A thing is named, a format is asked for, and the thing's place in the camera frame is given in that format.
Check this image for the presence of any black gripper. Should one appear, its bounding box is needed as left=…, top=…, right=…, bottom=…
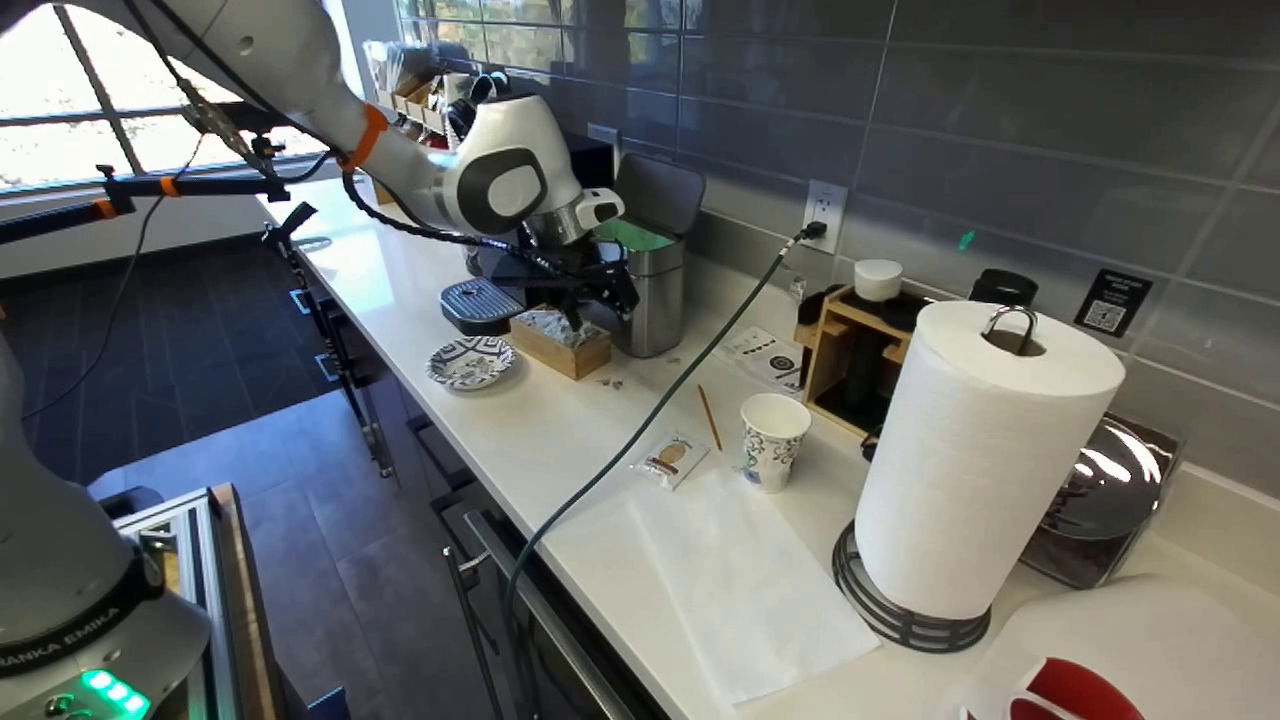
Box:
left=508, top=231, right=643, bottom=326

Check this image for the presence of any pile of white sachets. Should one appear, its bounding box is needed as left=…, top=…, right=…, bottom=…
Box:
left=517, top=303, right=598, bottom=346
left=447, top=345, right=500, bottom=378

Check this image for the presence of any blue and white patterned bowl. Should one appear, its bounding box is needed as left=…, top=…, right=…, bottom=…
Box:
left=425, top=330, right=521, bottom=395

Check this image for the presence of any stainless steel lidded bin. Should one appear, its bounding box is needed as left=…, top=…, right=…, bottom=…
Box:
left=593, top=149, right=710, bottom=362

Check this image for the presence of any wooden sachet box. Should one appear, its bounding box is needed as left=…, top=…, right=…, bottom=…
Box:
left=508, top=303, right=618, bottom=385

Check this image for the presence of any black coffee machine with screen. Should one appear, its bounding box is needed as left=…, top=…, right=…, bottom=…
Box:
left=566, top=123, right=624, bottom=202

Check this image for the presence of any wooden stir stick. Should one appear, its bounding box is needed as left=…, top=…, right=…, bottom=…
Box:
left=692, top=378, right=728, bottom=457

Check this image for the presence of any white printed leaflet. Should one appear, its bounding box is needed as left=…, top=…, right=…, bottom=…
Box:
left=723, top=326, right=809, bottom=395

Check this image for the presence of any patterned white paper cup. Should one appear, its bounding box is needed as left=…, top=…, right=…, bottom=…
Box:
left=736, top=386, right=817, bottom=494

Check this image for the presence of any wooden countertop organizer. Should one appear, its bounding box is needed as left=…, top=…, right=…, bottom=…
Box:
left=793, top=278, right=941, bottom=440

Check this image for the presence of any small white jar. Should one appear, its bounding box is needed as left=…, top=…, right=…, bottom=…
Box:
left=847, top=255, right=906, bottom=308

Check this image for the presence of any white paper towel roll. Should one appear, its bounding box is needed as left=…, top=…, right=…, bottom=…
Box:
left=853, top=295, right=1132, bottom=622

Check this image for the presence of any wooden board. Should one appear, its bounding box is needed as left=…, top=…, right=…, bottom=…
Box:
left=209, top=481, right=285, bottom=720

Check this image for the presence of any black QR code sign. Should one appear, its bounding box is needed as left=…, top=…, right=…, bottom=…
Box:
left=1066, top=263, right=1154, bottom=340

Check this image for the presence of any red and white object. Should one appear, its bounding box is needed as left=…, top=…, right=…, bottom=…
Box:
left=1002, top=651, right=1148, bottom=720

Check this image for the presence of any black cable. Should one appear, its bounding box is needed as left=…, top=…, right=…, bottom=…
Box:
left=496, top=214, right=830, bottom=720

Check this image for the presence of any white wall outlet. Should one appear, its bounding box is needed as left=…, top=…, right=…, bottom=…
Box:
left=801, top=176, right=853, bottom=255

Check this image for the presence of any metal cabinet handle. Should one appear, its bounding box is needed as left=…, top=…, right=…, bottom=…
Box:
left=447, top=539, right=500, bottom=580

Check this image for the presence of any black wire towel holder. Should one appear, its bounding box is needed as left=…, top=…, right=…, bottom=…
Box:
left=829, top=300, right=1043, bottom=660

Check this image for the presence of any aluminium extrusion frame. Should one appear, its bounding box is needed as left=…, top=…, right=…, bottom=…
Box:
left=106, top=482, right=225, bottom=720

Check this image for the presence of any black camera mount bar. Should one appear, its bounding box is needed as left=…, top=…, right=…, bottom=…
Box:
left=0, top=165, right=281, bottom=248

